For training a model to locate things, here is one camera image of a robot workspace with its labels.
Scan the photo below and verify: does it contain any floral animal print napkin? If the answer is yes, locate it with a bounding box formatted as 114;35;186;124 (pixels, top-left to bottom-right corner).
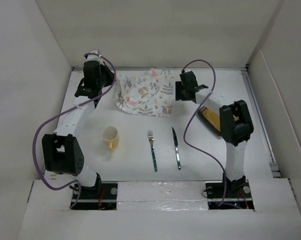
113;68;176;117

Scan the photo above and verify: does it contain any square black amber plate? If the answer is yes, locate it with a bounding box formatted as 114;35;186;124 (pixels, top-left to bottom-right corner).
197;106;222;138

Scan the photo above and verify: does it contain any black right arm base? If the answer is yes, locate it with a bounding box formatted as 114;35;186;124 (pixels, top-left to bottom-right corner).
202;180;255;210

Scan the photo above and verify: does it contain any green-handled steel fork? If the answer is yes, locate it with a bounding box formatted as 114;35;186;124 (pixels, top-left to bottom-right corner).
147;130;158;172

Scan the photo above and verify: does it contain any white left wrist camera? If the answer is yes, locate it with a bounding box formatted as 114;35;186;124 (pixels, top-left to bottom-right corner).
84;49;103;62

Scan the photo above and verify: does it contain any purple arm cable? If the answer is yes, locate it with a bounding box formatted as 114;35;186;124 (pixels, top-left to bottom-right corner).
32;53;116;208
181;59;239;208

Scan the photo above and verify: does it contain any green-handled steel knife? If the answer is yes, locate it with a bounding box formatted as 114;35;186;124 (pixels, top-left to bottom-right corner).
171;127;181;170

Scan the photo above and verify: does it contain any yellow ceramic mug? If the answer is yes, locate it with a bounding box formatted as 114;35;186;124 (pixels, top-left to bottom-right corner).
101;126;120;150

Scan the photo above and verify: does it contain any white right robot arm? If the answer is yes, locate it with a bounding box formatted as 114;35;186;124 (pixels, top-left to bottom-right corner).
175;70;254;197

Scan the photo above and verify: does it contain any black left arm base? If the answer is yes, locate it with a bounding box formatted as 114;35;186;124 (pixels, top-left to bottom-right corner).
70;181;118;211

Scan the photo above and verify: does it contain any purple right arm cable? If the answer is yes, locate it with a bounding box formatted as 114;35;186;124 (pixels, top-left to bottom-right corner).
181;59;239;208

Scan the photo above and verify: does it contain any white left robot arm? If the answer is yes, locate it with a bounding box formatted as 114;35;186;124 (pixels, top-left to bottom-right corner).
41;50;117;199

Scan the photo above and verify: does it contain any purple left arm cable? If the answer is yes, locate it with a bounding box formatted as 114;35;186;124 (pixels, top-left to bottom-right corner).
32;53;116;208

